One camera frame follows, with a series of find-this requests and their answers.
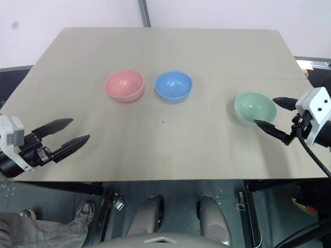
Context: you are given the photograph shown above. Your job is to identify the grey robot leg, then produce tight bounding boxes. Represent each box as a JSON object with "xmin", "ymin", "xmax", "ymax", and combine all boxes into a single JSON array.
[
  {"xmin": 126, "ymin": 194, "xmax": 166, "ymax": 236},
  {"xmin": 197, "ymin": 195, "xmax": 232, "ymax": 243}
]

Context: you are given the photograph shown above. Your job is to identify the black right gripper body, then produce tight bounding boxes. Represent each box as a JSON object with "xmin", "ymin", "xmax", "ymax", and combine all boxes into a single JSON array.
[{"xmin": 290, "ymin": 109, "xmax": 314, "ymax": 140}]

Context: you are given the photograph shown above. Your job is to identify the brown cardboard box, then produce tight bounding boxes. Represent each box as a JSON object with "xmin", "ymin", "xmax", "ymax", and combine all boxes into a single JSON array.
[{"xmin": 294, "ymin": 56, "xmax": 331, "ymax": 79}]

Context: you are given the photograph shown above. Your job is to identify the grey robot torso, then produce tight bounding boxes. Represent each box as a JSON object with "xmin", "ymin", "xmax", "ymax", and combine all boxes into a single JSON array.
[{"xmin": 95, "ymin": 231, "xmax": 235, "ymax": 248}]

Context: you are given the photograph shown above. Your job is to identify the black floor cable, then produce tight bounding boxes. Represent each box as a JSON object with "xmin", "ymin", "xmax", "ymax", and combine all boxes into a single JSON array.
[{"xmin": 276, "ymin": 224, "xmax": 331, "ymax": 248}]

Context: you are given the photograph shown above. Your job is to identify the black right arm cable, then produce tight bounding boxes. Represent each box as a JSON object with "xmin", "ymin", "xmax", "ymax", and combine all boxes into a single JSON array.
[{"xmin": 296, "ymin": 123, "xmax": 331, "ymax": 179}]

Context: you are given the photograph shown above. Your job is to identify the grey sneaker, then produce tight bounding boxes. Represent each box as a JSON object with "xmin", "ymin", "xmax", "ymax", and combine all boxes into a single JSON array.
[
  {"xmin": 19, "ymin": 208, "xmax": 37, "ymax": 220},
  {"xmin": 74, "ymin": 200, "xmax": 96, "ymax": 226}
]

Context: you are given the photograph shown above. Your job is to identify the silver metal clamp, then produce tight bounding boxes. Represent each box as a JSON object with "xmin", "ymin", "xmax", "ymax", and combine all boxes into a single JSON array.
[{"xmin": 111, "ymin": 192, "xmax": 125, "ymax": 210}]

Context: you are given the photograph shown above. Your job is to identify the grey trouser leg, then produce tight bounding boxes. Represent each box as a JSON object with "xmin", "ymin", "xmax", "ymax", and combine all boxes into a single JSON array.
[{"xmin": 0, "ymin": 211, "xmax": 91, "ymax": 248}]

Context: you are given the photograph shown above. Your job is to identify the grey wall strip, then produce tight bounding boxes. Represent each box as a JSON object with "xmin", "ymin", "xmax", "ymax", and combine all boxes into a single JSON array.
[{"xmin": 139, "ymin": 0, "xmax": 152, "ymax": 28}]

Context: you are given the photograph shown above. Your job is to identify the green plastic bowl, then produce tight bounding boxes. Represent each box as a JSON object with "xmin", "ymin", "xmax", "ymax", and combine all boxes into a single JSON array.
[{"xmin": 234, "ymin": 91, "xmax": 278, "ymax": 127}]

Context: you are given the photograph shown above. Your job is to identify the red plastic bowl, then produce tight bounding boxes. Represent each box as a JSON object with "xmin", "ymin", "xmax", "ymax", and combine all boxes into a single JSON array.
[{"xmin": 104, "ymin": 70, "xmax": 145, "ymax": 104}]

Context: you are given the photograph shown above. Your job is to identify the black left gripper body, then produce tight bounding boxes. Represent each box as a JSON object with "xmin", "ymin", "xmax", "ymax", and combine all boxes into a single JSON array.
[{"xmin": 18, "ymin": 132, "xmax": 57, "ymax": 169}]

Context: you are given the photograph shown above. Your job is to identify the wooden and red object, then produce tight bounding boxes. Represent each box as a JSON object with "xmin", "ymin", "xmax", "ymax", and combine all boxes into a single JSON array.
[{"xmin": 291, "ymin": 197, "xmax": 319, "ymax": 215}]

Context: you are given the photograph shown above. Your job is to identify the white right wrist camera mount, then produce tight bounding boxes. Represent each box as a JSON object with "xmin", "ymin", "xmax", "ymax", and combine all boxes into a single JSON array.
[{"xmin": 294, "ymin": 86, "xmax": 331, "ymax": 146}]

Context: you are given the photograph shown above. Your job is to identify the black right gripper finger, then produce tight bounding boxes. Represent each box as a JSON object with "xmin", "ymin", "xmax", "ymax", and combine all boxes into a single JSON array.
[
  {"xmin": 273, "ymin": 97, "xmax": 298, "ymax": 112},
  {"xmin": 253, "ymin": 119, "xmax": 296, "ymax": 146}
]

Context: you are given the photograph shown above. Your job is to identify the blue plastic bowl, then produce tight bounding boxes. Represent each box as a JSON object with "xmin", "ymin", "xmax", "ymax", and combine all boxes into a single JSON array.
[{"xmin": 154, "ymin": 71, "xmax": 193, "ymax": 103}]

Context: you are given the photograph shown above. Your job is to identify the grey robot left leg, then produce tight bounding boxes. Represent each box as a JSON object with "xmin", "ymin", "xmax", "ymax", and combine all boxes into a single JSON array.
[{"xmin": 126, "ymin": 194, "xmax": 166, "ymax": 236}]

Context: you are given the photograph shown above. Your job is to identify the black metal table leg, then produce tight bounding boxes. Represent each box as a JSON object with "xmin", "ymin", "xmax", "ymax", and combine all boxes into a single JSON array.
[
  {"xmin": 99, "ymin": 190, "xmax": 118, "ymax": 244},
  {"xmin": 238, "ymin": 180, "xmax": 262, "ymax": 248}
]

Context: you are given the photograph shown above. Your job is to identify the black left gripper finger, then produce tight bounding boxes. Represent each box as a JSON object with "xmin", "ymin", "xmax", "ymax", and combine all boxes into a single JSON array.
[
  {"xmin": 32, "ymin": 118, "xmax": 74, "ymax": 142},
  {"xmin": 52, "ymin": 134, "xmax": 91, "ymax": 164}
]

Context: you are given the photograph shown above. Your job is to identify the grey robot right leg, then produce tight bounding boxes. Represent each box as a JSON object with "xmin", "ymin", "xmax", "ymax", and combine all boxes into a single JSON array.
[{"xmin": 197, "ymin": 195, "xmax": 232, "ymax": 243}]

